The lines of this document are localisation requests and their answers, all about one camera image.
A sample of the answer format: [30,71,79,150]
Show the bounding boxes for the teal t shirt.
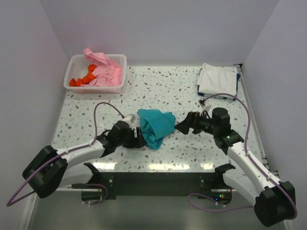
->
[137,109,176,150]

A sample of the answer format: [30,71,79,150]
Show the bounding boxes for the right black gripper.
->
[174,110,218,136]

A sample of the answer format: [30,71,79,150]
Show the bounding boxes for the purple cable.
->
[187,94,298,220]
[6,102,125,207]

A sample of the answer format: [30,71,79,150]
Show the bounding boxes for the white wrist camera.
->
[198,98,212,118]
[122,114,136,127]

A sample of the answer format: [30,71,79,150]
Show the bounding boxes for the aluminium frame rail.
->
[233,64,280,177]

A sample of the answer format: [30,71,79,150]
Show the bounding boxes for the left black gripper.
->
[116,126,146,149]

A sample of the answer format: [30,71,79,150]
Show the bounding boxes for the folded white t shirt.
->
[196,63,241,97]

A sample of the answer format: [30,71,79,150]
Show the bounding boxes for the orange t shirt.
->
[69,64,97,87]

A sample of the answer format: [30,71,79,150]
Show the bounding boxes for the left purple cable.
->
[6,102,125,207]

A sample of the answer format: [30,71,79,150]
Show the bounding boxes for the white plastic basket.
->
[63,54,127,94]

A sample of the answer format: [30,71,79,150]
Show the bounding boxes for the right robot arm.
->
[175,107,297,227]

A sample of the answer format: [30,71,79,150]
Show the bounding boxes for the pink t shirt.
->
[83,48,123,87]

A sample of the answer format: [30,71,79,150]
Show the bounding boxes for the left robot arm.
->
[22,121,147,198]

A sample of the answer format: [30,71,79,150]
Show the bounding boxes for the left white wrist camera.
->
[122,114,136,127]

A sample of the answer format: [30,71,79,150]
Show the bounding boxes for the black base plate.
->
[72,172,232,205]

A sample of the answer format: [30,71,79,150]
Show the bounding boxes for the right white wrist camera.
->
[198,98,212,118]

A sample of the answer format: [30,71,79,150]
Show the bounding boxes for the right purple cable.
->
[187,94,298,220]

